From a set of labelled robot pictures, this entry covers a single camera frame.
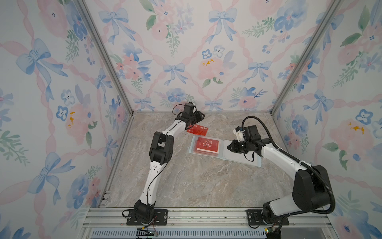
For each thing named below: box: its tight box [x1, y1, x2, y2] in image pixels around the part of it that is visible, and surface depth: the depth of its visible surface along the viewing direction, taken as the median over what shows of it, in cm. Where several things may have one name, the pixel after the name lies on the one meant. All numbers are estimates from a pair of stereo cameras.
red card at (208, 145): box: [196, 136, 220, 154], surface depth 100 cm
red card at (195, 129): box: [186, 123, 209, 136], surface depth 112 cm
